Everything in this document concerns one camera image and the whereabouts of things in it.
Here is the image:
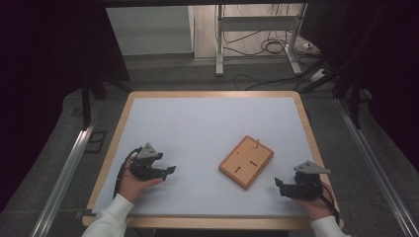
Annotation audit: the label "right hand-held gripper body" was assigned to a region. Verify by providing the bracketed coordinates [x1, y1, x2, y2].
[282, 160, 332, 201]

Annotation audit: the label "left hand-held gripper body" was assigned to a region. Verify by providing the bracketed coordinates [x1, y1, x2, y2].
[128, 142, 166, 182]

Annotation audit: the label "wooden picture frame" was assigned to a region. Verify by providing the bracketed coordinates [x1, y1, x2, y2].
[217, 134, 275, 191]

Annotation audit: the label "person's left hand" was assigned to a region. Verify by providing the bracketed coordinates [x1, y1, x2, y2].
[118, 156, 164, 204]

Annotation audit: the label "person's right hand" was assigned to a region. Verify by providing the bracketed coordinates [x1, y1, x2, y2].
[293, 182, 337, 221]

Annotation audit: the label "white table mat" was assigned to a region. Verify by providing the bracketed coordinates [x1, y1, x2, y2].
[92, 97, 332, 218]

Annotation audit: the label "black floor socket cover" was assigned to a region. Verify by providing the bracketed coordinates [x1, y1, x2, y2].
[84, 130, 108, 154]

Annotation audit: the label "black metal stand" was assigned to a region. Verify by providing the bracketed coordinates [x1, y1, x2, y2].
[331, 73, 364, 130]
[80, 74, 110, 130]

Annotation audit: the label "white power strip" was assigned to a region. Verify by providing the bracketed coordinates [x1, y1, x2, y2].
[309, 68, 331, 83]

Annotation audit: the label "white panel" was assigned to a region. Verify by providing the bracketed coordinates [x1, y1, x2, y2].
[106, 5, 195, 57]

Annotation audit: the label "dark curtain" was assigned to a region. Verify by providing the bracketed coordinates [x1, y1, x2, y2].
[300, 0, 419, 164]
[0, 0, 131, 211]

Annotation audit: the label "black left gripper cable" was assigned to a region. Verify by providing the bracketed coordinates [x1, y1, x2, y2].
[113, 147, 142, 199]

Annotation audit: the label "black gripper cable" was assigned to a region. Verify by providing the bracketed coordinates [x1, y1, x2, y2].
[317, 182, 341, 225]
[113, 147, 142, 199]

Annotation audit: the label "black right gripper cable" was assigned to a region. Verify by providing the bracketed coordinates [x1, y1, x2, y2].
[317, 182, 341, 225]

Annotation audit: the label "aluminium rail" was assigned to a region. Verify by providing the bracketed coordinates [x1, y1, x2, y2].
[334, 98, 419, 237]
[30, 119, 97, 237]

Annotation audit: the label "black floor cables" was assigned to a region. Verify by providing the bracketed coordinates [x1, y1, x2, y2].
[232, 57, 327, 92]

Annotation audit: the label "tangle of thin floor cables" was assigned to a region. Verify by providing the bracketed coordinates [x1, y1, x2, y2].
[222, 3, 299, 57]

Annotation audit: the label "white metal desk frame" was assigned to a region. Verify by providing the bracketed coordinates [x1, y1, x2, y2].
[215, 3, 309, 77]

